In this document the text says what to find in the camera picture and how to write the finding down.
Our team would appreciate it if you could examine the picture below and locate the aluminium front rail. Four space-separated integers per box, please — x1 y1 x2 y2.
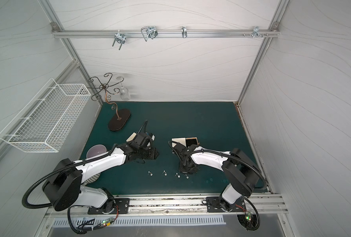
44 193 289 218

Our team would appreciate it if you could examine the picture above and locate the purple plate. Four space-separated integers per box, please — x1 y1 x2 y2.
86 144 107 159

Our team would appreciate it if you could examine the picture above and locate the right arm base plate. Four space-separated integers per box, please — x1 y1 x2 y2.
202 197 246 213

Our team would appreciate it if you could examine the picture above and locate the green table mat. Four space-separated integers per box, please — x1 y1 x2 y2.
64 101 268 197

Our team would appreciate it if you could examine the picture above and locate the clear glass cup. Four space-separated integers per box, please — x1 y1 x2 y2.
116 76 131 101

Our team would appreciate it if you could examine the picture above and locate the aluminium crossbar rail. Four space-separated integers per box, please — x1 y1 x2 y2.
52 28 281 39

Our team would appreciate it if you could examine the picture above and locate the cream drawer jewelry box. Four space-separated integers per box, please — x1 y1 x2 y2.
171 137 200 147

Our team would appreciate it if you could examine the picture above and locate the white wire basket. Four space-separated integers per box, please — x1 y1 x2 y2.
0 79 91 153

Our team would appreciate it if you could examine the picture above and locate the small cream box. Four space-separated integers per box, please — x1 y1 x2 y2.
126 132 137 142

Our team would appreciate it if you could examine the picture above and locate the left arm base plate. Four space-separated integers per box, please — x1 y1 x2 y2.
88 198 130 215

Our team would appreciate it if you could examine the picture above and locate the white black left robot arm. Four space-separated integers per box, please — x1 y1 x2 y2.
22 132 159 212

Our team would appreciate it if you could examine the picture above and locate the white vented cable duct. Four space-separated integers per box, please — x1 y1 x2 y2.
52 215 226 228

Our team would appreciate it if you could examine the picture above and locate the black metal jewelry stand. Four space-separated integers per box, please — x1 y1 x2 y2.
87 73 131 132

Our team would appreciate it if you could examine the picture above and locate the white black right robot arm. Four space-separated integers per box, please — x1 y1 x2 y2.
168 141 268 212

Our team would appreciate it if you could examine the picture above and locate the metal clamp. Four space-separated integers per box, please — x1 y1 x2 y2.
140 26 158 41
181 26 187 39
242 26 269 38
112 32 126 50

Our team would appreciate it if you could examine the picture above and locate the green striped mug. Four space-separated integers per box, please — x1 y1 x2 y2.
82 173 101 186

